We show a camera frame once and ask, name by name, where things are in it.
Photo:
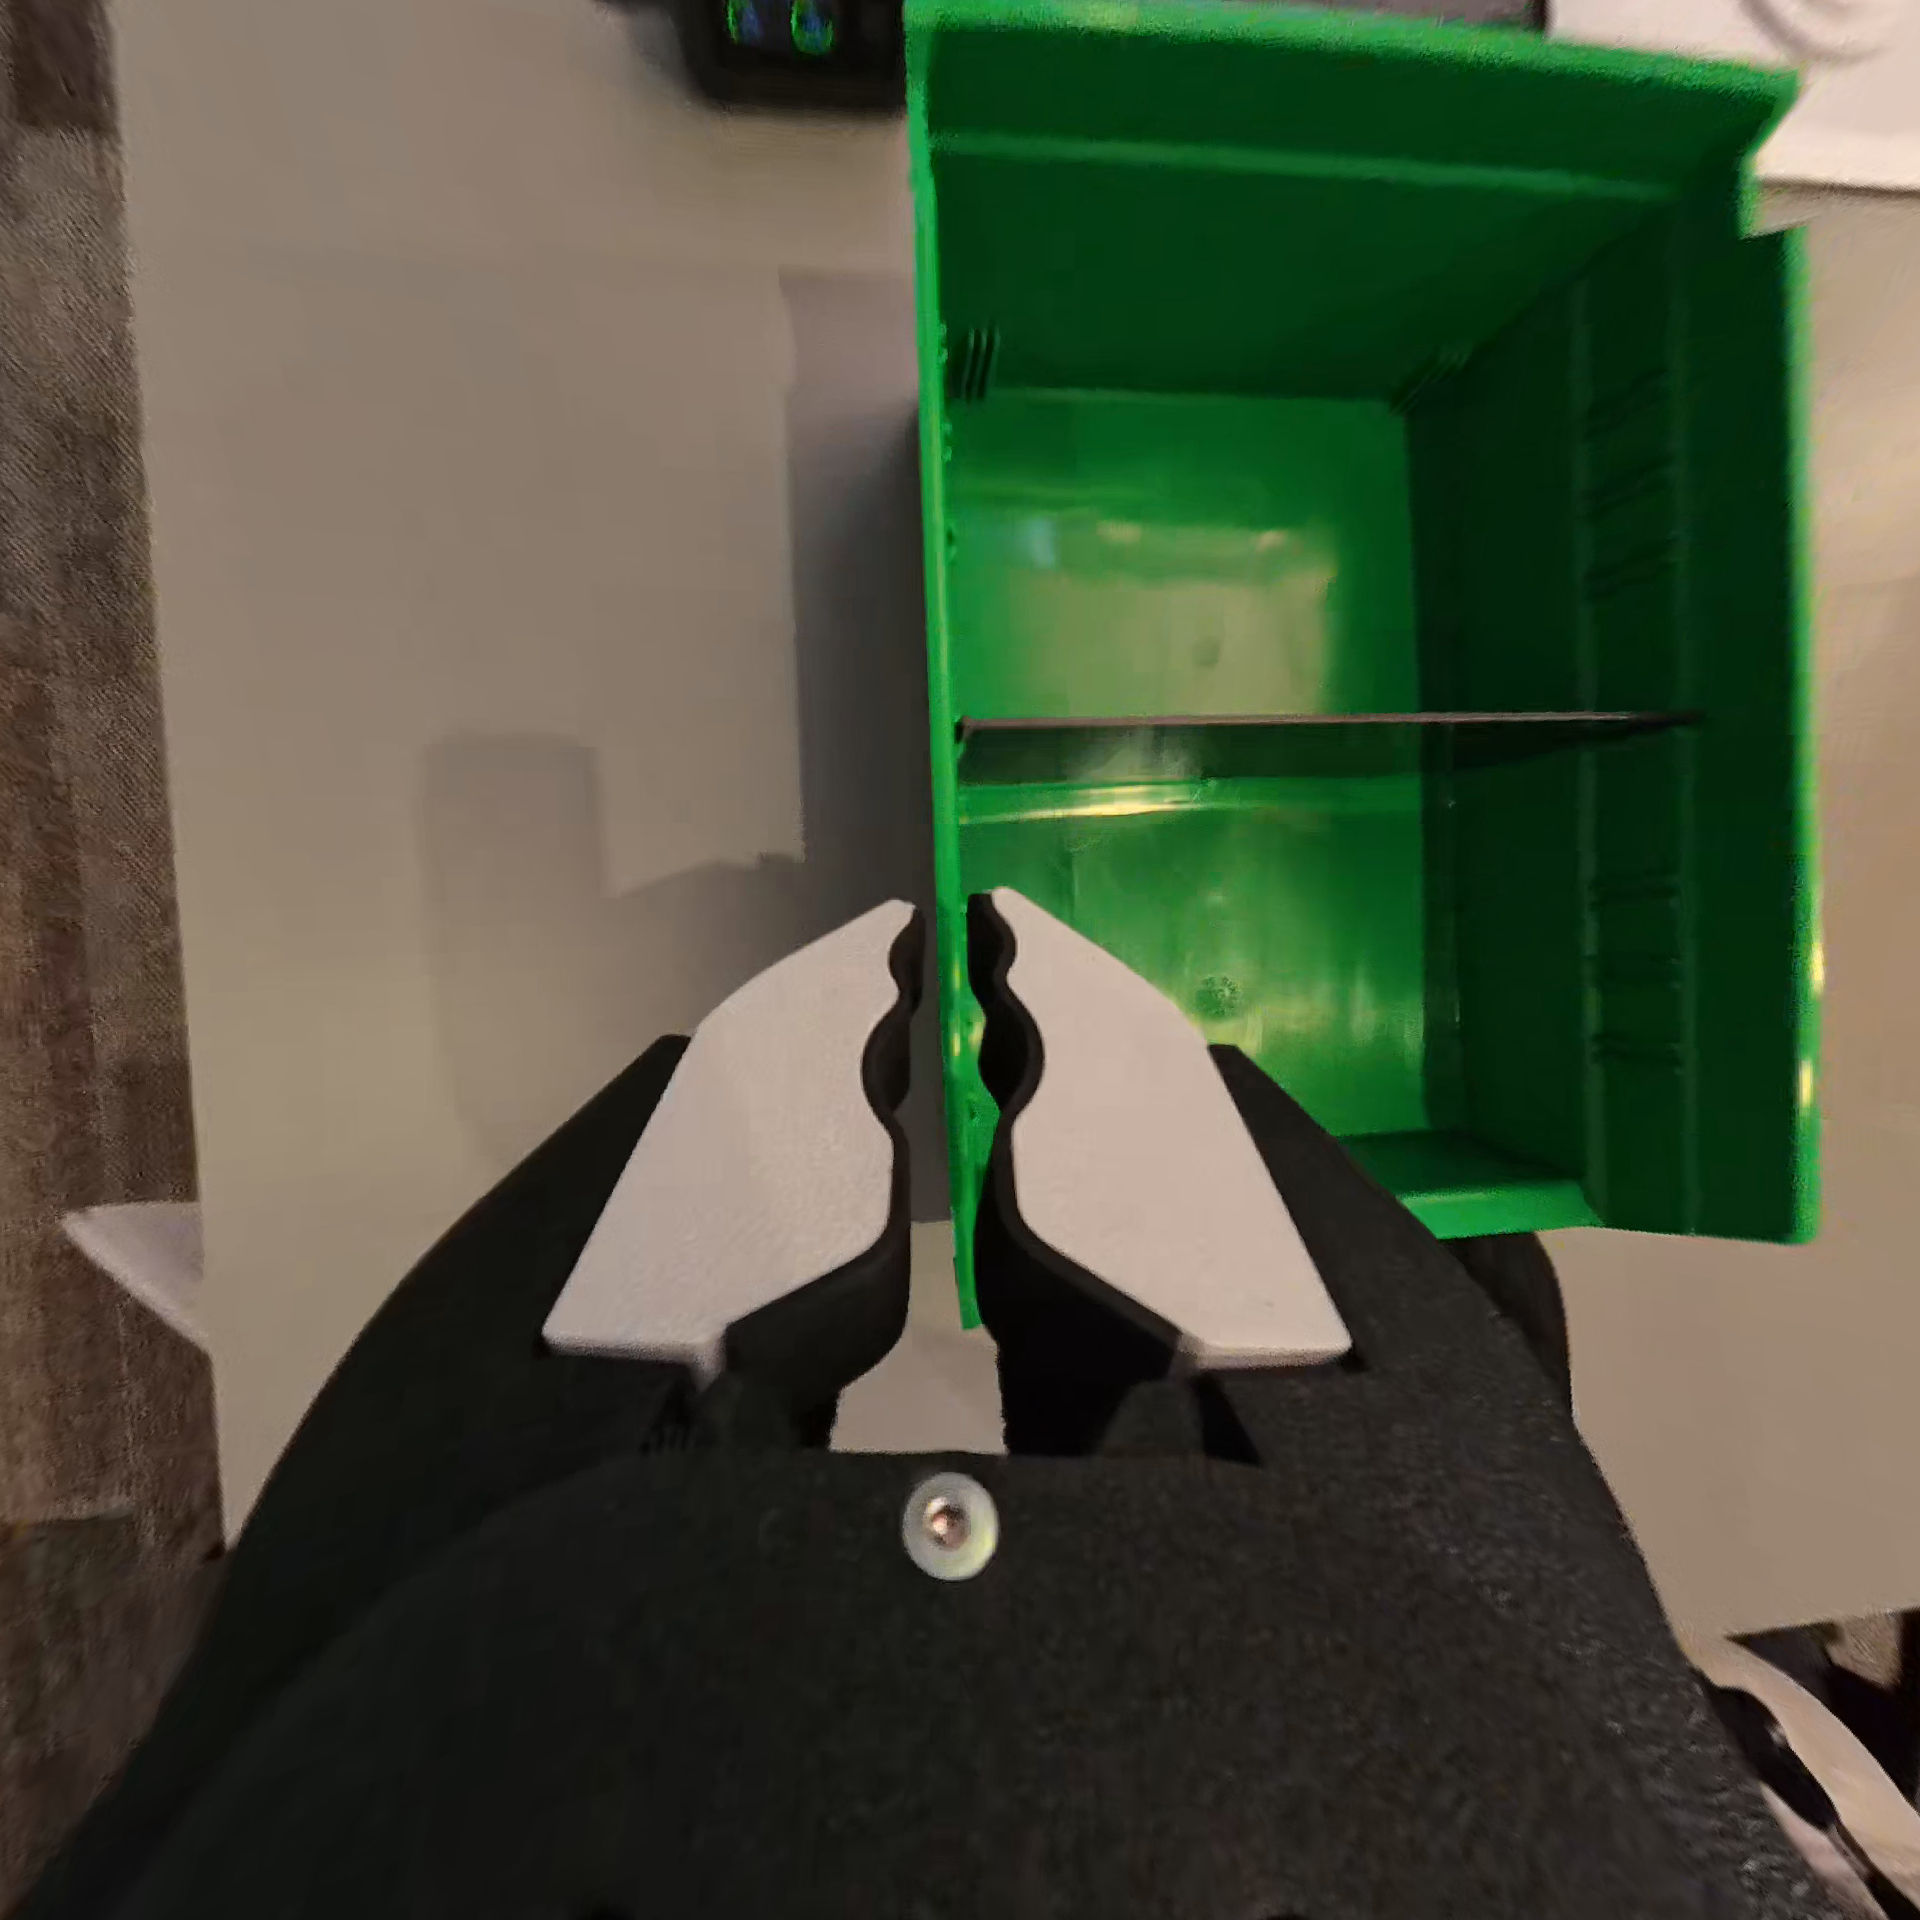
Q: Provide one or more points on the black bin divider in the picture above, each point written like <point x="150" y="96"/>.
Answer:
<point x="1322" y="724"/>

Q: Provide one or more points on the white stand base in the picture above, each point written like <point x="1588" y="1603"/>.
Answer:
<point x="1847" y="118"/>

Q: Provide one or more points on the green plastic bin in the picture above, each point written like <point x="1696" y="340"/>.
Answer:
<point x="1201" y="599"/>

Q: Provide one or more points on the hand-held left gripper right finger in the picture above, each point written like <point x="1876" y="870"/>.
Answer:
<point x="1140" y="1185"/>

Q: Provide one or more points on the small black camera box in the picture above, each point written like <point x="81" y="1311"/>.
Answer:
<point x="782" y="60"/>

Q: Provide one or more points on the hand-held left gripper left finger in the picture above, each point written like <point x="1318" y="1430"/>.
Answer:
<point x="751" y="1170"/>

